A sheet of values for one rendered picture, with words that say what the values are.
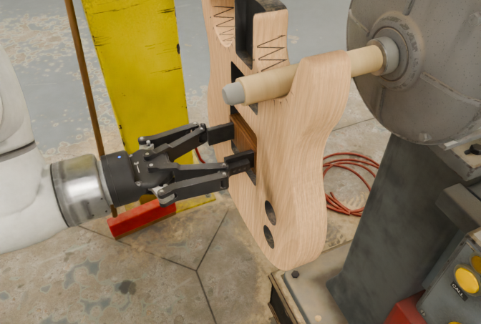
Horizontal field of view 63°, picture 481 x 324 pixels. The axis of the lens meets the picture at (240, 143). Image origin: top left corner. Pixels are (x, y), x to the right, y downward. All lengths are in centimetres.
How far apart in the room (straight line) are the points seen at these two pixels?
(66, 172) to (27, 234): 9
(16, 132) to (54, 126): 200
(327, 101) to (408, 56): 15
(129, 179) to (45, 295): 133
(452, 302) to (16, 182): 56
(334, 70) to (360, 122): 204
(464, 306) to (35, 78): 280
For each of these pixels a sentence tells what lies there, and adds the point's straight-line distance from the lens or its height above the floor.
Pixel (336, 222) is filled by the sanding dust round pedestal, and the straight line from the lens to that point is 188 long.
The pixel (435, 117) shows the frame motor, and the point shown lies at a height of 121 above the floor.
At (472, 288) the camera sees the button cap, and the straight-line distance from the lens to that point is 56.
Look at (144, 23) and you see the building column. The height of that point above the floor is 92.
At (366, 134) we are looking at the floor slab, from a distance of 235.
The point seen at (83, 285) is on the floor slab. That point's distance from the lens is 180.
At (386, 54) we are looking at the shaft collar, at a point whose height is 126.
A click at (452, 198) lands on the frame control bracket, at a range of 68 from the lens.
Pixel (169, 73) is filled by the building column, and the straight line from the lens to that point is 145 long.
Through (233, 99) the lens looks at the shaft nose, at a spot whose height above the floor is 125.
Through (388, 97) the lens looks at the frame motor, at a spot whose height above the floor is 119.
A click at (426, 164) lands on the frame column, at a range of 80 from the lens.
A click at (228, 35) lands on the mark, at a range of 61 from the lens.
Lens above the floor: 151
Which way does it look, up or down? 44 degrees down
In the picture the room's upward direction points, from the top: straight up
